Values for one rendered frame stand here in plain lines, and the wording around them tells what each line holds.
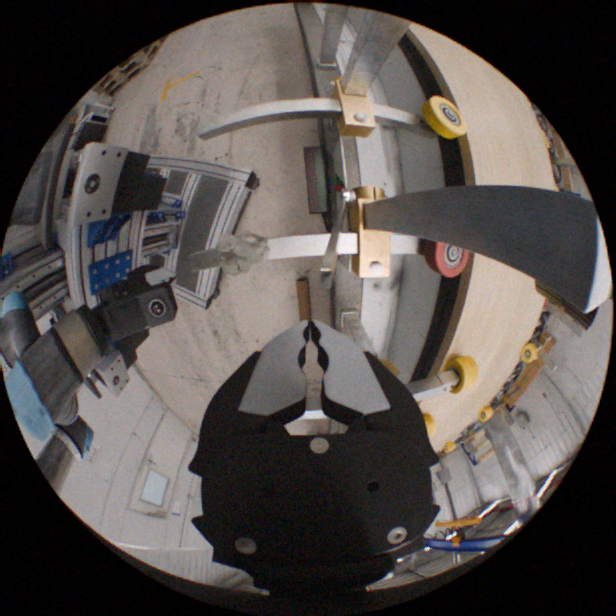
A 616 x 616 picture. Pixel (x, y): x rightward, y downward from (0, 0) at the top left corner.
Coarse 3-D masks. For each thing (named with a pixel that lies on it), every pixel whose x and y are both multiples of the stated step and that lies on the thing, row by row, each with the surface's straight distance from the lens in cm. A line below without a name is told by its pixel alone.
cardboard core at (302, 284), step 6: (300, 282) 109; (306, 282) 110; (300, 288) 111; (306, 288) 111; (300, 294) 112; (306, 294) 113; (300, 300) 114; (306, 300) 114; (300, 306) 116; (306, 306) 116; (300, 312) 119; (306, 312) 118; (300, 318) 122; (306, 318) 120
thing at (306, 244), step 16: (272, 240) 26; (288, 240) 26; (304, 240) 26; (320, 240) 26; (352, 240) 27; (400, 240) 30; (416, 240) 31; (192, 256) 32; (208, 256) 30; (272, 256) 26; (288, 256) 26
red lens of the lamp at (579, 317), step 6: (564, 306) 13; (570, 306) 13; (570, 312) 13; (576, 312) 13; (588, 312) 12; (594, 312) 12; (576, 318) 13; (582, 318) 13; (588, 318) 13; (582, 324) 14; (588, 324) 13
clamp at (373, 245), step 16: (368, 192) 27; (384, 192) 29; (352, 208) 29; (352, 224) 29; (368, 240) 26; (384, 240) 27; (352, 256) 30; (368, 256) 26; (384, 256) 27; (368, 272) 27; (384, 272) 28
